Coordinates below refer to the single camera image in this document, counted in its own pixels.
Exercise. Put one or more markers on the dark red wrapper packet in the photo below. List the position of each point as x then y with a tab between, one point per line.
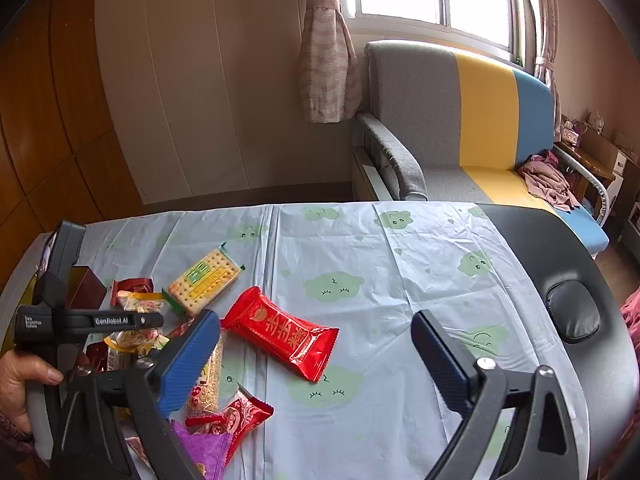
144	285

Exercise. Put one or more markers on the right pink curtain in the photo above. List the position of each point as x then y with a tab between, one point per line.
546	17

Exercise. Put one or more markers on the cardboard box on side table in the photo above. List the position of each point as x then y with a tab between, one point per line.
600	148

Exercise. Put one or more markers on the orange clear snack packet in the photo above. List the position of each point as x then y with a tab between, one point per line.
141	302

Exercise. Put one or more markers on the cracker packet green yellow label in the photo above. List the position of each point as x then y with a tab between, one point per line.
198	286

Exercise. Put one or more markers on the pink cloth on sofa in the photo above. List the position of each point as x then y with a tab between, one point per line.
544	180

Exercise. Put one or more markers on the black padded massage table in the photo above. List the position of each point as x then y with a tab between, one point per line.
583	312

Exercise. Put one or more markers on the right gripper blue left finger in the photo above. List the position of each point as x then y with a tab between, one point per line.
89	443

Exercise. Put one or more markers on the yellow green snack packet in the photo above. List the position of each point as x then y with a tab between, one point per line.
138	342

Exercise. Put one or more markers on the pink checked curtain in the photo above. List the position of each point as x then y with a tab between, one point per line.
330	80

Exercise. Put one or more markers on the large red cake packet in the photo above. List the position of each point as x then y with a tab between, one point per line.
303	346

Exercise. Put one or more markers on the wooden side table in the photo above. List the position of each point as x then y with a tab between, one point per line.
590	180

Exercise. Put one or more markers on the light blue cloud-print tablecloth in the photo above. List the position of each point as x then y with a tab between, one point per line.
364	268

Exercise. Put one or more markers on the window with white frame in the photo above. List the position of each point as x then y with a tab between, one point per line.
491	27

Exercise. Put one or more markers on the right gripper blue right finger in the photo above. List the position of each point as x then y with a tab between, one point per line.
539	441

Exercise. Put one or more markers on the grey yellow blue sofa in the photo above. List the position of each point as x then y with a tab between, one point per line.
446	125

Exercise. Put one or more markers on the sesame stick squirrel packet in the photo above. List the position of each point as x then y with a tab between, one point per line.
204	396

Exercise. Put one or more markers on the maroon gold gift box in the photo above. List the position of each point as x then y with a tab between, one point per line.
85	290

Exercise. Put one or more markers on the red patterned white-edge packet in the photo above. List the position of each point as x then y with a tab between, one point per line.
240	416

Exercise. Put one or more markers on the person's left hand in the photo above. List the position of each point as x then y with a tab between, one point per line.
17	368

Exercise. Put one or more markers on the purple snack packet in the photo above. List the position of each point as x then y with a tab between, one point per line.
208	451

